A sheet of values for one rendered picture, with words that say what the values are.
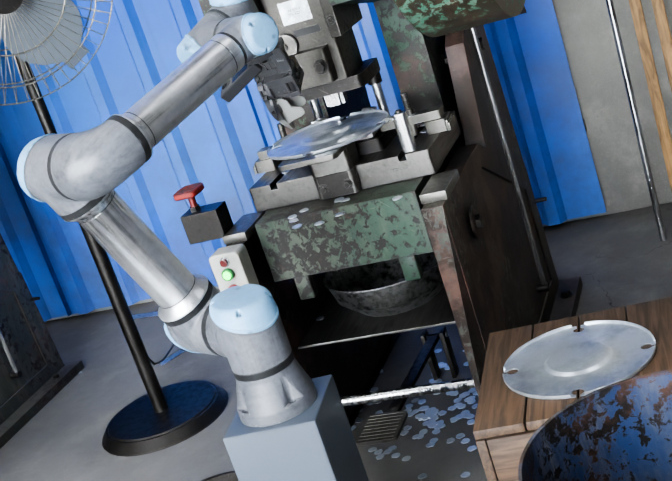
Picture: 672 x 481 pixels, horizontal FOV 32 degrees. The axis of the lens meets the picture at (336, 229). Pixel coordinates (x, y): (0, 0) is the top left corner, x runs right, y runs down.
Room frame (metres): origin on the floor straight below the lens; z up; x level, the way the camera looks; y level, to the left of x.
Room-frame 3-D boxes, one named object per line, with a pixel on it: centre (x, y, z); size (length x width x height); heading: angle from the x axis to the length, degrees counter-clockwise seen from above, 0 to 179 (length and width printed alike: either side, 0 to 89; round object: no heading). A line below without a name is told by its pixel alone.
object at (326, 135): (2.57, -0.05, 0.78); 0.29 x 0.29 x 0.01
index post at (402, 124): (2.50, -0.21, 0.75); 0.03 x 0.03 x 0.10; 67
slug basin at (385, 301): (2.69, -0.10, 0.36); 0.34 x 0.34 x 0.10
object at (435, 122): (2.62, -0.26, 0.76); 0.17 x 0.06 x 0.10; 67
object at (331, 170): (2.52, -0.03, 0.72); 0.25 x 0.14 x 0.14; 157
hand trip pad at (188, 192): (2.60, 0.29, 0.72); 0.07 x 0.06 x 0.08; 157
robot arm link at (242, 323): (1.99, 0.21, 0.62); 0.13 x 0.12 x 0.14; 39
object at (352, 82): (2.69, -0.10, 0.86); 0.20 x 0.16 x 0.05; 67
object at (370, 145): (2.69, -0.10, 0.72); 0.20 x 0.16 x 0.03; 67
